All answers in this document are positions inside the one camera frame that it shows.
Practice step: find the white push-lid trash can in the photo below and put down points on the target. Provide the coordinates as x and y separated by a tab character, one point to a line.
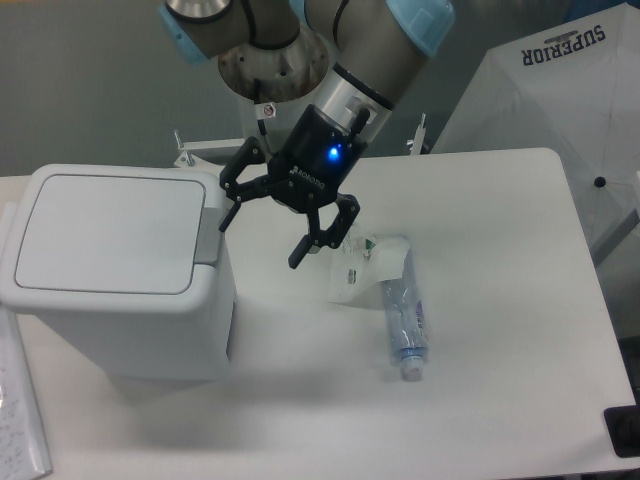
128	265

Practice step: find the clear plastic water bottle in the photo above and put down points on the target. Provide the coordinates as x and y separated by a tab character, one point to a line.
406	323

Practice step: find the crumpled white plastic wrapper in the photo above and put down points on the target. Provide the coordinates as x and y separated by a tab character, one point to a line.
361	263

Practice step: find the white pedestal base frame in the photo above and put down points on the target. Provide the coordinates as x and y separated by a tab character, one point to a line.
192	154

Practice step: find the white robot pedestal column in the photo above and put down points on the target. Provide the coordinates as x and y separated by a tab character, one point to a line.
271	122

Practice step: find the black device at table edge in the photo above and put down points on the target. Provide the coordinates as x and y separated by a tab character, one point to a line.
623	427

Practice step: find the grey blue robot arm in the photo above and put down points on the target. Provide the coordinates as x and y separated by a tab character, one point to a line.
355	58

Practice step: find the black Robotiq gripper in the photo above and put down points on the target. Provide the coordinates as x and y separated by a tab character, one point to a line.
317	160

